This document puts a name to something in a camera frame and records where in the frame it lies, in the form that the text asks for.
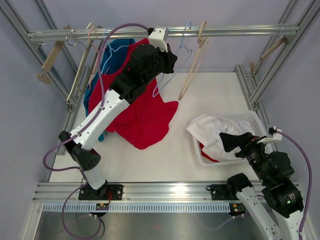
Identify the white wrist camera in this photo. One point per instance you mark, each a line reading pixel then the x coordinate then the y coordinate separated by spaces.
pixel 157 37
pixel 274 135

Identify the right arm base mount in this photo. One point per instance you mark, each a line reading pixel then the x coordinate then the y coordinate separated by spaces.
pixel 226 191

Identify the aluminium front rail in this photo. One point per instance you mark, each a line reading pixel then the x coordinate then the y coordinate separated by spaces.
pixel 132 192

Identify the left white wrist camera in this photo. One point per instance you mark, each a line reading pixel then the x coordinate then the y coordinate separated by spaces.
pixel 157 37

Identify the teal t shirt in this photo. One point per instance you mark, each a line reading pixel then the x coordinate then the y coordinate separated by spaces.
pixel 127 114

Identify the wooden clip hanger left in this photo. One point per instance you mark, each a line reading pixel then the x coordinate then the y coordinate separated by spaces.
pixel 43 76

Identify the magenta t shirt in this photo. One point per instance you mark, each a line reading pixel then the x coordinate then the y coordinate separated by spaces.
pixel 152 115

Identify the aluminium hanging rail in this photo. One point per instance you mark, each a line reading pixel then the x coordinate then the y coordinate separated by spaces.
pixel 172 32

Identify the wooden clip hanger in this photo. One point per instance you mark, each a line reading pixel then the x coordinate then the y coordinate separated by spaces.
pixel 43 76
pixel 255 64

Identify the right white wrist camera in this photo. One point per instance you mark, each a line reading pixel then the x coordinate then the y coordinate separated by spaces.
pixel 274 135

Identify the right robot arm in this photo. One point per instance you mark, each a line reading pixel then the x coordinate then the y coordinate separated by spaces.
pixel 273 171

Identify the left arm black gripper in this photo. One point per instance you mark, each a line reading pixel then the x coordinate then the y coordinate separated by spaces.
pixel 169 58

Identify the white plastic basket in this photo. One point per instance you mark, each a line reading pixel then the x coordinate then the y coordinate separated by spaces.
pixel 247 115

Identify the cream plastic hanger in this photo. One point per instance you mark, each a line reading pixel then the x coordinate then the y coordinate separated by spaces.
pixel 85 54

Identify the white t shirt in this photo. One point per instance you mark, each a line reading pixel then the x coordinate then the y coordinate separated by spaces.
pixel 206 129

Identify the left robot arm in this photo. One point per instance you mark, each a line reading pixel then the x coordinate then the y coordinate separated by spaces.
pixel 144 64

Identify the slotted white cable duct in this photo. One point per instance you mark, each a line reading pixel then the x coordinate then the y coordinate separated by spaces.
pixel 117 207

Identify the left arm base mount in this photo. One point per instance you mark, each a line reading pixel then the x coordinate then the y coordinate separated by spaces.
pixel 108 192

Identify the beige plastic hanger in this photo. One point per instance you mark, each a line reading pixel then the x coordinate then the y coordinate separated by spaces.
pixel 203 43

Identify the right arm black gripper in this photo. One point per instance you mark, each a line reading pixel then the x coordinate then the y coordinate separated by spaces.
pixel 245 141

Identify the wooden clip hanger right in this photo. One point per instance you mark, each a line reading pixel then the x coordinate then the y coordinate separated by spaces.
pixel 255 64

